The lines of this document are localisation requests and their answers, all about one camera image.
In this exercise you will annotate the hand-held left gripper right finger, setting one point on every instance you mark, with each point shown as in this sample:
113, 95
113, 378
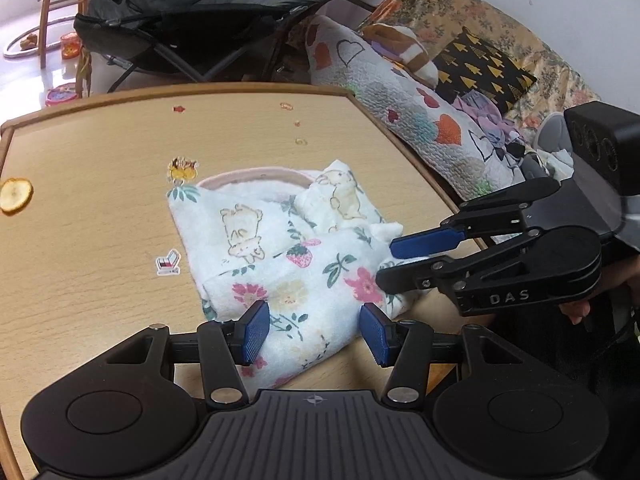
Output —
375, 332

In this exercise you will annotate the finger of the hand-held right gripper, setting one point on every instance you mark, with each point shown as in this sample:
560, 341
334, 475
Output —
425, 242
410, 277

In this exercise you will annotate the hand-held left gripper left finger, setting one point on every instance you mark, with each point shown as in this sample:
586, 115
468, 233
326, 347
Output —
255, 332

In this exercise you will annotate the floral baby shirt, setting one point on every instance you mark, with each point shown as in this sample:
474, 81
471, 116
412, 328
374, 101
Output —
280, 240

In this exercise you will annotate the person's right forearm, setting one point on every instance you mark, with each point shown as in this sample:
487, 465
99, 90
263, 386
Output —
631, 277

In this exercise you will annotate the pile of mixed clothes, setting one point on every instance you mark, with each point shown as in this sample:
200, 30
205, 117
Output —
545, 165

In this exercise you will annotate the purple clothes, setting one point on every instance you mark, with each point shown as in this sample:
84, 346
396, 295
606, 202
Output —
487, 125

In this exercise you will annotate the person's right hand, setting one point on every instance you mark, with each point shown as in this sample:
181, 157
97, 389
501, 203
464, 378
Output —
575, 312

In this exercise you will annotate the pink laptop sticker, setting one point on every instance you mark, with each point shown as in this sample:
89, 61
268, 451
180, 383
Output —
168, 262

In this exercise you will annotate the grey cushion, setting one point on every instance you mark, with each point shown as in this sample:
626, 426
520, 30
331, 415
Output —
550, 132

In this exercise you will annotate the heart print quilt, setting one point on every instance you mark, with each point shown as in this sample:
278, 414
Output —
400, 90

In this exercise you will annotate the cartoon figure sticker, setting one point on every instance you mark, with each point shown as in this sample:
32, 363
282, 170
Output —
182, 170

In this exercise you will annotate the black cushion gold trees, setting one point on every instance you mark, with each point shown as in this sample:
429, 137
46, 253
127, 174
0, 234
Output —
480, 67

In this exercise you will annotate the brown white plush toy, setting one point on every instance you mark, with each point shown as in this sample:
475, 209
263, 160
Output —
405, 52

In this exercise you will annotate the floral sofa cover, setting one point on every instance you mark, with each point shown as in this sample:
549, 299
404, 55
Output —
500, 15

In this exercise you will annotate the dried orange peel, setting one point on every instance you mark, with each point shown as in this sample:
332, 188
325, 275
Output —
15, 196

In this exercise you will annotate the pink toy drum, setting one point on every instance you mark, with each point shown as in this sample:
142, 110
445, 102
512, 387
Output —
61, 95

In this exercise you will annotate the wooden giraffe toy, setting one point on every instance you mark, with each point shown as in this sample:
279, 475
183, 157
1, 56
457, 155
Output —
84, 70

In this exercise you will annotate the grey folding lounge chair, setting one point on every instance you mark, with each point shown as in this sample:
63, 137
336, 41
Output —
225, 0

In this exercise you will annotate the brown floor toy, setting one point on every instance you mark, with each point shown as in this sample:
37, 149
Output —
29, 40

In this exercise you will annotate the hula hoop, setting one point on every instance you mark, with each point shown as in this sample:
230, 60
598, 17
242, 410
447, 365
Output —
10, 50

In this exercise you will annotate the wooden bar stool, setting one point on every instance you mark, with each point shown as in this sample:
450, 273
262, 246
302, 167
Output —
55, 5

